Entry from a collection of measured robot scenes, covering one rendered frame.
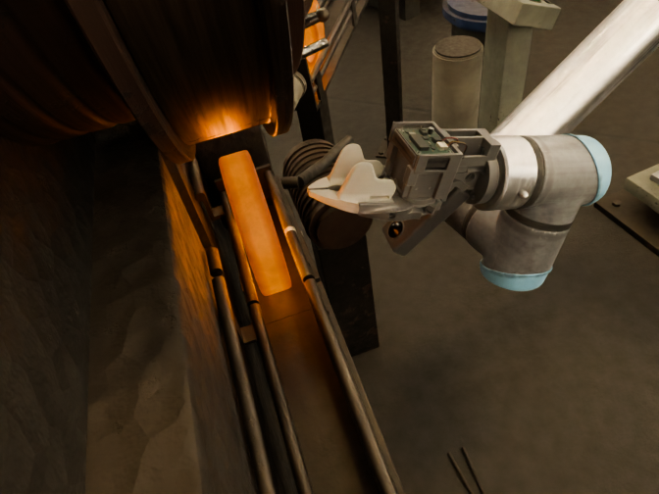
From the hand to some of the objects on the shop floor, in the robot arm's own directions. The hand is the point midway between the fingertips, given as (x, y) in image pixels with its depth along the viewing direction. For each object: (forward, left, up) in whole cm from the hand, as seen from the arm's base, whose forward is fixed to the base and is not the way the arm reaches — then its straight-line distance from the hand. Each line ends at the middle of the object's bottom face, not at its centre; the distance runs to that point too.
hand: (318, 196), depth 56 cm
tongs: (-14, +19, -76) cm, 80 cm away
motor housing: (-6, -36, -73) cm, 82 cm away
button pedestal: (-67, -69, -74) cm, 121 cm away
